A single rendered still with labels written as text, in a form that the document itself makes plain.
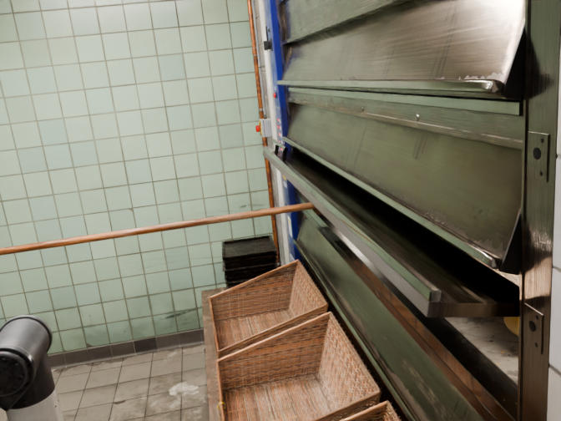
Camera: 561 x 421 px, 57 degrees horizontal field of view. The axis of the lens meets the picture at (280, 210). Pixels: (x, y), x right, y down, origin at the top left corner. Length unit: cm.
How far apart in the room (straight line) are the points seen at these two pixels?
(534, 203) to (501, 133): 12
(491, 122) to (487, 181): 10
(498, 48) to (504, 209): 24
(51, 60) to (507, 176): 294
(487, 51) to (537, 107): 13
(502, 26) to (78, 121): 289
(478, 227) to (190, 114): 265
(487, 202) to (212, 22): 268
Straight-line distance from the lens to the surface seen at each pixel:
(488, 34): 88
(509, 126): 85
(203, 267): 359
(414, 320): 131
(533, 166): 80
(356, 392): 179
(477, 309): 86
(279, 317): 265
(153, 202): 346
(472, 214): 94
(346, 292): 188
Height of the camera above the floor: 177
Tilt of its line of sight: 15 degrees down
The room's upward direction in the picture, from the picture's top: 6 degrees counter-clockwise
